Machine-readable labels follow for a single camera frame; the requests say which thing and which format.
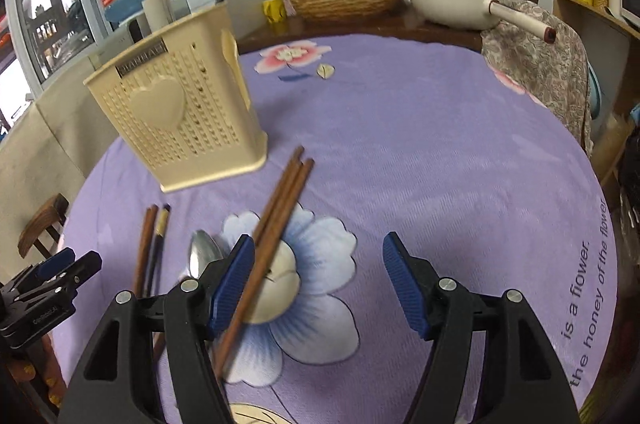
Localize wooden shelf unit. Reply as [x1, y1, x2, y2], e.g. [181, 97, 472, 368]
[552, 0, 640, 185]

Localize beige plastic utensil holder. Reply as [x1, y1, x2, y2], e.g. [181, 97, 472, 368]
[82, 1, 269, 193]

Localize floral patterned cloth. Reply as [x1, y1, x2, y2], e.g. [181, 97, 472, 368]
[480, 0, 596, 155]

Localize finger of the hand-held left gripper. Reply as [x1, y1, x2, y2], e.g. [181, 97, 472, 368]
[15, 251, 103, 305]
[7, 248, 77, 292]

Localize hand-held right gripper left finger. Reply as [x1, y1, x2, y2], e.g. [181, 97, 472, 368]
[57, 234, 257, 424]

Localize wooden chair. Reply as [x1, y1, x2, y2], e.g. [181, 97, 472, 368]
[17, 194, 70, 261]

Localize white pan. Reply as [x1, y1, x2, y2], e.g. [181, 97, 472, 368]
[407, 0, 557, 44]

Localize window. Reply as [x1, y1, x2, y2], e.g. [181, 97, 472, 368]
[0, 0, 108, 125]

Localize white paper roll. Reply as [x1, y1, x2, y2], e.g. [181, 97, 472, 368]
[141, 0, 173, 35]

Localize white water dispenser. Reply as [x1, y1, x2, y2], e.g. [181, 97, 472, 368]
[102, 0, 193, 54]

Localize purple floral tablecloth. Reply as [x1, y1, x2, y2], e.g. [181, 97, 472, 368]
[60, 34, 618, 424]

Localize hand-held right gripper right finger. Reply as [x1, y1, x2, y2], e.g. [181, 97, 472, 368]
[382, 231, 583, 424]

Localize metal spoon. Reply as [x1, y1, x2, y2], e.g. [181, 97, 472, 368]
[187, 230, 224, 279]

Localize yellow cup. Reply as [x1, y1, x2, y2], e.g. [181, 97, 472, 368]
[263, 0, 288, 24]

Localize brown wooden chopstick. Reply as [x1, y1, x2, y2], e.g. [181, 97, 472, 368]
[134, 205, 159, 297]
[212, 158, 316, 385]
[251, 146, 306, 245]

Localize dark chopstick with gold band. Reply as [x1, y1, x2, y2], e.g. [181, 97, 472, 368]
[144, 203, 172, 297]

